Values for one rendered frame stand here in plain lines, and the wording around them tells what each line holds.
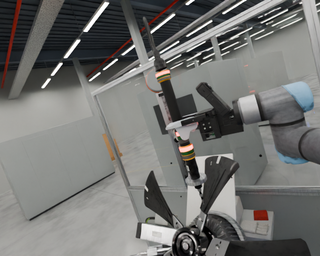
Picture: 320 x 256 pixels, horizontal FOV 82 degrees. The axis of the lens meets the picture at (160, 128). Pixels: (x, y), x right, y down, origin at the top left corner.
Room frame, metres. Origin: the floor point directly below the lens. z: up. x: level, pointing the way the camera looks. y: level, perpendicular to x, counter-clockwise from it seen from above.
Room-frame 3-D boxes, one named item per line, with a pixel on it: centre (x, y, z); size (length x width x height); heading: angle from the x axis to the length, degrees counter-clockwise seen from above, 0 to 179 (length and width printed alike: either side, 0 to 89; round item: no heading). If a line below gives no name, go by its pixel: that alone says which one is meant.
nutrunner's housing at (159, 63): (0.58, -0.06, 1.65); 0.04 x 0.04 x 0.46
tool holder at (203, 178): (0.59, -0.06, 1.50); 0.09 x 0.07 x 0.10; 178
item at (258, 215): (1.07, -0.43, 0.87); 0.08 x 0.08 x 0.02; 63
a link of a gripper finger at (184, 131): (0.54, -0.06, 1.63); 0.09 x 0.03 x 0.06; 85
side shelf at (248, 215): (1.09, -0.30, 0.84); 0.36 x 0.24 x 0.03; 53
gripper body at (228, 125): (0.53, -0.17, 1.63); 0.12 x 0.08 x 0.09; 63
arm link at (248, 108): (0.49, -0.24, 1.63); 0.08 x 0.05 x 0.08; 153
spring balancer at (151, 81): (1.30, -0.09, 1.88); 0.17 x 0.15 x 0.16; 53
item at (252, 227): (0.99, -0.34, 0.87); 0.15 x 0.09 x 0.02; 50
